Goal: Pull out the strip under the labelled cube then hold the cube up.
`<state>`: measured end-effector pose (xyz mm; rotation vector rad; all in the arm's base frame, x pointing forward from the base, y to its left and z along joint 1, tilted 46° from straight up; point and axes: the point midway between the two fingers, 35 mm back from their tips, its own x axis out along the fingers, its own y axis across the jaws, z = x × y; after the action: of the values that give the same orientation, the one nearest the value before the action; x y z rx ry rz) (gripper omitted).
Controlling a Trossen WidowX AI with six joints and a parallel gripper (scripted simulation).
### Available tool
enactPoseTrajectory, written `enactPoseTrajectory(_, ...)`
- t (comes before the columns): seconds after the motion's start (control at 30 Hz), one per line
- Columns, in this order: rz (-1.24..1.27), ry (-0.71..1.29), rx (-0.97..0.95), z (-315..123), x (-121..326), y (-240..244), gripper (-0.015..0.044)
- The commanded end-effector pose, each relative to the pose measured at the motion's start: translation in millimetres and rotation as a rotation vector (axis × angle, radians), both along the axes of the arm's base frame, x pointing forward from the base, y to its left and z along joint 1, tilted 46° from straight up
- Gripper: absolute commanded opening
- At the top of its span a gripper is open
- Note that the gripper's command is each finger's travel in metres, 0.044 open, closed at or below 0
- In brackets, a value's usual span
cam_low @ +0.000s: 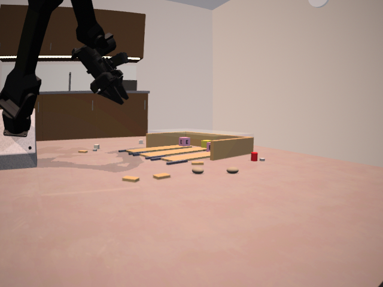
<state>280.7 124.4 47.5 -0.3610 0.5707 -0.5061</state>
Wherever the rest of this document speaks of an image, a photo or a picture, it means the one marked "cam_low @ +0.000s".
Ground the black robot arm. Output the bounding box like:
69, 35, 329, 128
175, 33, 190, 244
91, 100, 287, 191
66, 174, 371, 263
0, 0, 129, 137

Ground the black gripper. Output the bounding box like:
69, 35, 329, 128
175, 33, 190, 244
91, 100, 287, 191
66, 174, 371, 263
86, 56, 129, 105

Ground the yellow cube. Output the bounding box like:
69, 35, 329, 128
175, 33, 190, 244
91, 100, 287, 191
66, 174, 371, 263
201, 140, 211, 148

